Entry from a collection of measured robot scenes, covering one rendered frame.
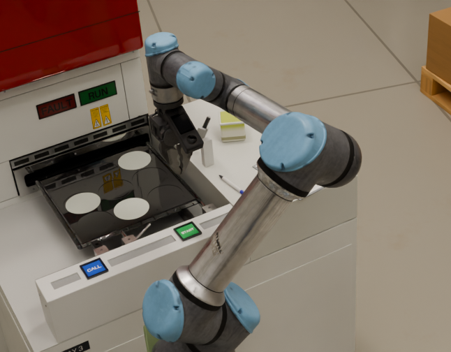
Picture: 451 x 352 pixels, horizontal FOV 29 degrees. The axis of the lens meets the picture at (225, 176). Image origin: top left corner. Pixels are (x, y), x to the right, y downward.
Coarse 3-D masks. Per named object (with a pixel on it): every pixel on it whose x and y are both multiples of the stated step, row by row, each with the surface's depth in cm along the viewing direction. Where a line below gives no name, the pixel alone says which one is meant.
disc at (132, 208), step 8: (128, 200) 249; (136, 200) 249; (144, 200) 248; (120, 208) 246; (128, 208) 246; (136, 208) 246; (144, 208) 245; (120, 216) 243; (128, 216) 243; (136, 216) 243
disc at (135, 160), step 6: (126, 156) 268; (132, 156) 267; (138, 156) 267; (144, 156) 267; (150, 156) 267; (120, 162) 265; (126, 162) 265; (132, 162) 265; (138, 162) 265; (144, 162) 264; (126, 168) 262; (132, 168) 262; (138, 168) 262
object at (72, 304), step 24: (216, 216) 230; (144, 240) 224; (168, 240) 224; (192, 240) 223; (120, 264) 217; (144, 264) 217; (168, 264) 221; (48, 288) 212; (72, 288) 211; (96, 288) 214; (120, 288) 218; (144, 288) 221; (48, 312) 212; (72, 312) 214; (96, 312) 218; (120, 312) 221; (72, 336) 217
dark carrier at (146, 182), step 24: (96, 168) 264; (120, 168) 263; (144, 168) 262; (48, 192) 255; (72, 192) 255; (96, 192) 254; (120, 192) 253; (144, 192) 252; (168, 192) 251; (72, 216) 245; (96, 216) 244; (144, 216) 243
